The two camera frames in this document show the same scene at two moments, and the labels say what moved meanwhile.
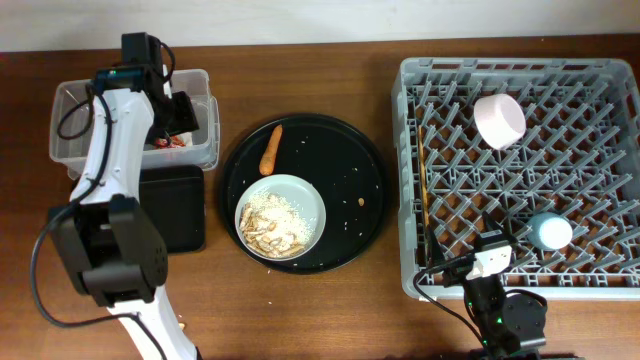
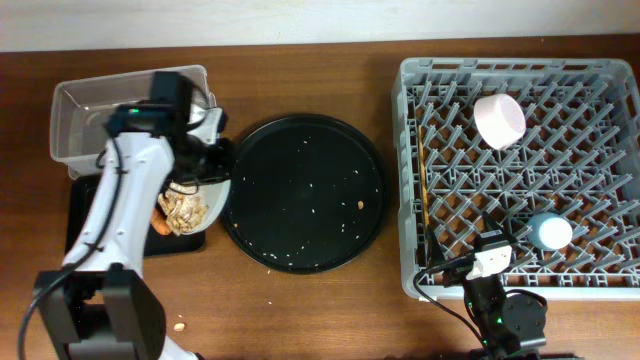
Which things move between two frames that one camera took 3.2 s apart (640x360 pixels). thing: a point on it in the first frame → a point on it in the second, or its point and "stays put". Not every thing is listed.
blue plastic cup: [550, 231] stays put
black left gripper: [187, 119] → [223, 172]
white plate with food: [279, 217] → [191, 206]
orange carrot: [268, 160] → [160, 223]
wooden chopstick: [420, 133] stays put
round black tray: [341, 168] stays put
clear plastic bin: [67, 120] stays put
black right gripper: [456, 269] stays put
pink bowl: [499, 120] stays put
